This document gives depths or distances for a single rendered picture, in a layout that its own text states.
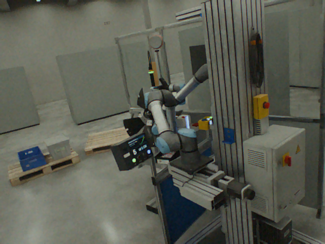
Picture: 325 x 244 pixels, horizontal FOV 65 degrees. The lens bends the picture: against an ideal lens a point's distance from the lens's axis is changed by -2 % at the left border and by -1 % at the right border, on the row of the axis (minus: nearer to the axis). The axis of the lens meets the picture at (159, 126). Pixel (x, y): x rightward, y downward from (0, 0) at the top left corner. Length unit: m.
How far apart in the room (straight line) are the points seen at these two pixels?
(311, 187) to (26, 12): 13.65
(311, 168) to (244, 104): 1.48
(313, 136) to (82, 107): 6.38
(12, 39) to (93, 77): 7.24
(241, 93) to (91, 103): 6.66
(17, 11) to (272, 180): 13.90
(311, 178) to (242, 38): 1.80
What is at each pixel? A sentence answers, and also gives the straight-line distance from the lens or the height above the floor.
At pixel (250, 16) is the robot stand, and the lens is 1.57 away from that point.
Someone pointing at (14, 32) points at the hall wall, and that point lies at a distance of 14.45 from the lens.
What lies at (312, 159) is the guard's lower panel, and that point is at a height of 0.59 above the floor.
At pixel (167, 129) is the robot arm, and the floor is 1.29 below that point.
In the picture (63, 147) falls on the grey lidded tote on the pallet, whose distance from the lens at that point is 5.10.
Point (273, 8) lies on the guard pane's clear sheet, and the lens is 2.63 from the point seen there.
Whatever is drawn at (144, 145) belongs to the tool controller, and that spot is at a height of 1.17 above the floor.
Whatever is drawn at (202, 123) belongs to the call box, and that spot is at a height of 1.05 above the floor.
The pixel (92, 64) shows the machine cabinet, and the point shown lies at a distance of 7.84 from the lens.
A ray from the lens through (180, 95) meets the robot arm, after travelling 2.19.
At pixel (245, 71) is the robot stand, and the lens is 1.52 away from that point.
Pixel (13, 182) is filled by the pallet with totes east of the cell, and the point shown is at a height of 0.07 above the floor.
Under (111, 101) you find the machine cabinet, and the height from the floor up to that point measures 0.46.
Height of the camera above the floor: 1.84
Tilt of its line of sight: 17 degrees down
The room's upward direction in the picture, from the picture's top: 10 degrees counter-clockwise
